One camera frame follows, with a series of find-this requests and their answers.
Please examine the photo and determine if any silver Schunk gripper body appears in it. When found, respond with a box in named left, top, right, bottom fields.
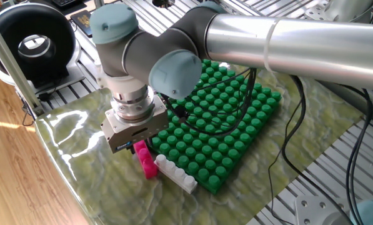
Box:
left=100, top=96, right=170, bottom=154

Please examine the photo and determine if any pink three-stud block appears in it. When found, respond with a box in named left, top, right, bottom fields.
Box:
left=133, top=139, right=158, bottom=179

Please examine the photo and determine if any green marble patterned mat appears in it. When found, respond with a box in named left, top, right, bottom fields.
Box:
left=34, top=62, right=365, bottom=225

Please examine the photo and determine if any white four-stud block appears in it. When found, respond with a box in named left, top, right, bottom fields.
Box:
left=154, top=154, right=199, bottom=194

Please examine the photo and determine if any large green studded baseplate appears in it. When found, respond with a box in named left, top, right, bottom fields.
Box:
left=148, top=59, right=282, bottom=195

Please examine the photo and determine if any black small card device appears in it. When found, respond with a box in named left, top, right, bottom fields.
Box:
left=69, top=9, right=95, bottom=38

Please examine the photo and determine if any black keyboard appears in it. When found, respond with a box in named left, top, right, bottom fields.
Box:
left=51, top=0, right=87, bottom=10

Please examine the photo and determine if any white round machine base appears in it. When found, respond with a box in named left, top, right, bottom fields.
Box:
left=304, top=0, right=373, bottom=23

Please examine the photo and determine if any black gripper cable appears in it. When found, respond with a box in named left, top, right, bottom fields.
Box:
left=159, top=67, right=258, bottom=138

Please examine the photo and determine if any black ring shaped device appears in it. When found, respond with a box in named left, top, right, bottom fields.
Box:
left=0, top=2, right=82, bottom=89

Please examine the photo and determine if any thin black cable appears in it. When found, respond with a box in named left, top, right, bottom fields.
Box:
left=267, top=102, right=302, bottom=225

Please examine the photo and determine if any thick black cable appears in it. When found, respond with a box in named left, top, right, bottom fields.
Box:
left=279, top=74, right=356, bottom=225

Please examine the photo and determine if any aluminium frame post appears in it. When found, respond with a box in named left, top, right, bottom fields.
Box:
left=0, top=9, right=45, bottom=117

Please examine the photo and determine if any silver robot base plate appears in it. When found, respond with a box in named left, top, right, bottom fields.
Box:
left=294, top=195, right=352, bottom=225

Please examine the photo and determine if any aluminium profile rail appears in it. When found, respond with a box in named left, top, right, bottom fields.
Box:
left=317, top=79, right=373, bottom=129

